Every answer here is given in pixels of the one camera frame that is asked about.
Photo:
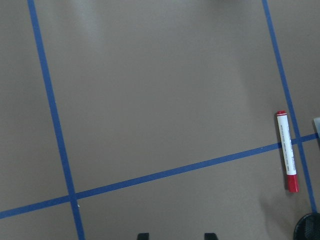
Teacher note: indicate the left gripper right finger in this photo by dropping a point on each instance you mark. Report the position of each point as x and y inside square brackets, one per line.
[210, 236]

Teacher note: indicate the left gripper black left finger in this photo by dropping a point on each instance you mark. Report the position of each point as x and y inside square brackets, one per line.
[143, 236]

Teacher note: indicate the red white marker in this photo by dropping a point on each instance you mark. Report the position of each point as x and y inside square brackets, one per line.
[287, 151]

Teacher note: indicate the blue highlighter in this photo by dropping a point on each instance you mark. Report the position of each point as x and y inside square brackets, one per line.
[316, 122]

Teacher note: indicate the black mesh pen cup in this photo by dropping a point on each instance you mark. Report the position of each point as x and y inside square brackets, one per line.
[308, 227]

